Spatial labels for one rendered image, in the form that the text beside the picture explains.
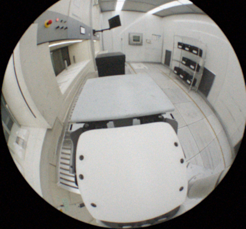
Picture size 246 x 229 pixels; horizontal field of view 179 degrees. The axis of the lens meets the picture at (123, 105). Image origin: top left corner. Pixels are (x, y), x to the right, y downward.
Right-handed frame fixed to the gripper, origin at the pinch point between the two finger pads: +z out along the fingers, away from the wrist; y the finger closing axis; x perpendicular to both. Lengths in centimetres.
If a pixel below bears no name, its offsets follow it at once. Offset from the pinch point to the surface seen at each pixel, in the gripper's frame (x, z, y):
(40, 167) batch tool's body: -19.6, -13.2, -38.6
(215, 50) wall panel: 58, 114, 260
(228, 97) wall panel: -34, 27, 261
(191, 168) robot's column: -29.8, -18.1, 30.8
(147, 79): 2.6, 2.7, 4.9
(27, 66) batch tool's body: 12.7, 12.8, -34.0
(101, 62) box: -10, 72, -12
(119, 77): 2.6, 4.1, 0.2
